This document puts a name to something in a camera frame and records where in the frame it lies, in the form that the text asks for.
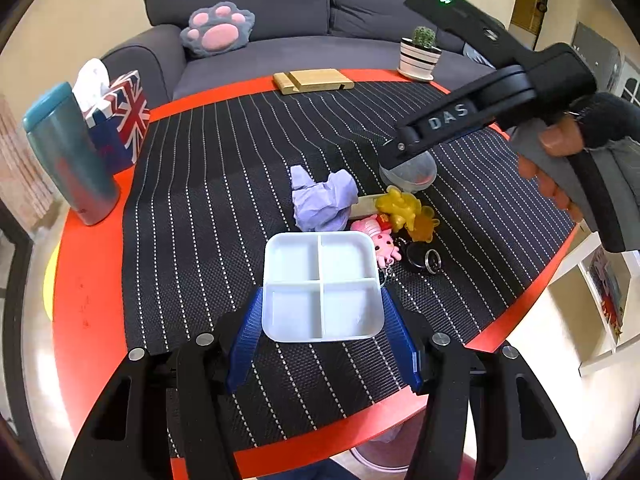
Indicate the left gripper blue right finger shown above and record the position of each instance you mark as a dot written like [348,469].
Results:
[404,350]

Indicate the pink trash bin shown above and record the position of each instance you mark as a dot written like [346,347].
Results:
[389,455]

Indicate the orange rubber toy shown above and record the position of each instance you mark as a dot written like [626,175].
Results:
[424,225]

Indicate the person right hand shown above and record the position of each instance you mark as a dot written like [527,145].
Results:
[558,140]

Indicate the wooden phone stand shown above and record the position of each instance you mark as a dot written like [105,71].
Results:
[305,81]

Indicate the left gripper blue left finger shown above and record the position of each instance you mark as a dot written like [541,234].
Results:
[245,341]

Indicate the purple paper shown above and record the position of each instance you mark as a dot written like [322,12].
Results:
[322,206]

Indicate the clear round container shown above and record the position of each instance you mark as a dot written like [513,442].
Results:
[414,175]

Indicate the union jack tissue box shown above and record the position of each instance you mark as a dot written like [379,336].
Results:
[116,113]

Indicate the teal thermos tumbler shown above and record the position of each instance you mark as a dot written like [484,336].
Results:
[59,137]

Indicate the potted cactus striped pot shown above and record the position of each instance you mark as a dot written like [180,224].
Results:
[418,55]

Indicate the light blue cushion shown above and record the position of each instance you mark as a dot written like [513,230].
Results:
[475,56]

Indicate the black camera box right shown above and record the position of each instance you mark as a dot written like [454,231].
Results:
[474,27]

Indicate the black striped table mat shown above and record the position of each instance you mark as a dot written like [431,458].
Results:
[212,188]

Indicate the grey refrigerator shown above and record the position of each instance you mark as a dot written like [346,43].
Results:
[601,56]

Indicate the black retractable key reel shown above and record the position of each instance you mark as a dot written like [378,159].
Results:
[422,257]

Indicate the light blue divided tray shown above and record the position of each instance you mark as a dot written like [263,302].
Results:
[321,287]

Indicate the yellow rubber toy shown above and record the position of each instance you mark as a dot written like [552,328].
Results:
[402,208]

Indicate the dark grey sofa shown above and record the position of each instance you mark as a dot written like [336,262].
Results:
[287,35]

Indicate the white plastic tube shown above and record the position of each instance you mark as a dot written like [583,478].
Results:
[365,207]

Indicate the paw shaped cushion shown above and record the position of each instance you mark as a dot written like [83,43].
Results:
[216,30]

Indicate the pink octopus keychain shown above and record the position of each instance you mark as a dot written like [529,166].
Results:
[379,229]

